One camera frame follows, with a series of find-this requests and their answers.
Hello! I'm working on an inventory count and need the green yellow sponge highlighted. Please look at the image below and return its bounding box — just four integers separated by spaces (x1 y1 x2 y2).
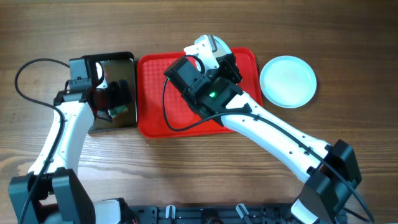
108 105 128 119

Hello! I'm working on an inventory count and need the light blue plate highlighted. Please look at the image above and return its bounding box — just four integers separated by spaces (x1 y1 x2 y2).
213 35 232 58
259 55 317 109

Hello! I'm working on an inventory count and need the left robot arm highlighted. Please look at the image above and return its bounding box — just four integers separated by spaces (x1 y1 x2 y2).
9 80 139 223

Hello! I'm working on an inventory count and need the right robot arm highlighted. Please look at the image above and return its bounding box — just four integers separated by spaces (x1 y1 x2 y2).
164 54 365 223

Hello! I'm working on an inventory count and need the black rectangular water tray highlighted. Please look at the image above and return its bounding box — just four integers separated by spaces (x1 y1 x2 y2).
88 52 137 133

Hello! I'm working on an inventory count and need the red plastic tray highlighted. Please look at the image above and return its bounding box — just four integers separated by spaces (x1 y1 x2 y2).
136 47 263 138

